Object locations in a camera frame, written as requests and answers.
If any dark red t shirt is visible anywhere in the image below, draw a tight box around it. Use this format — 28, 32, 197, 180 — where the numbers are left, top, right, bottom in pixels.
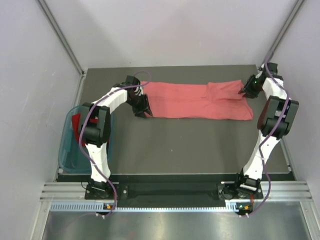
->
71, 113, 111, 147

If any left aluminium frame post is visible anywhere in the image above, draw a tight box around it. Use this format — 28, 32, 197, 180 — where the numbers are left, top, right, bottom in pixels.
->
35, 0, 85, 76

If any pink t shirt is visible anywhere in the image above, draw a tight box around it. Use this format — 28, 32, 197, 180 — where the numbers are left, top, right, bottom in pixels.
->
143, 80, 254, 121

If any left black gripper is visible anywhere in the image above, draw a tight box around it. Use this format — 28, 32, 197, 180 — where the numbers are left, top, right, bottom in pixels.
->
126, 93, 152, 119

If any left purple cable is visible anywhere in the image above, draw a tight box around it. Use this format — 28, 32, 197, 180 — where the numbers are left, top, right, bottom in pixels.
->
77, 71, 152, 217

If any aluminium frame post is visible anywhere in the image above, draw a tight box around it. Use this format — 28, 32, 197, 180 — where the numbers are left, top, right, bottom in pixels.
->
35, 0, 85, 76
260, 0, 306, 64

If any teal plastic basket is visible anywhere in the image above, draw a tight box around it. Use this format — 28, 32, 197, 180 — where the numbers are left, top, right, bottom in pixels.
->
57, 104, 116, 173

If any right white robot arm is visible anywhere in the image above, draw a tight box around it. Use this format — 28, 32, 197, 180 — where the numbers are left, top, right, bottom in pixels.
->
233, 62, 299, 198

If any slotted cable duct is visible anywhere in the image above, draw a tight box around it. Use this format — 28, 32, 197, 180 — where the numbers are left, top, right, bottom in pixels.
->
50, 202, 250, 213

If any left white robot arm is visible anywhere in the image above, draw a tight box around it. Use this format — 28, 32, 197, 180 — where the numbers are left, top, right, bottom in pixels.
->
77, 75, 153, 199

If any right aluminium frame post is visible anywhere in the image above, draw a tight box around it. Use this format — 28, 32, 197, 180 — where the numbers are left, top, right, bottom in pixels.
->
260, 0, 306, 64

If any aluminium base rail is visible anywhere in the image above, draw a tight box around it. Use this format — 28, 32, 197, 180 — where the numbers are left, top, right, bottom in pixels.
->
40, 181, 313, 202

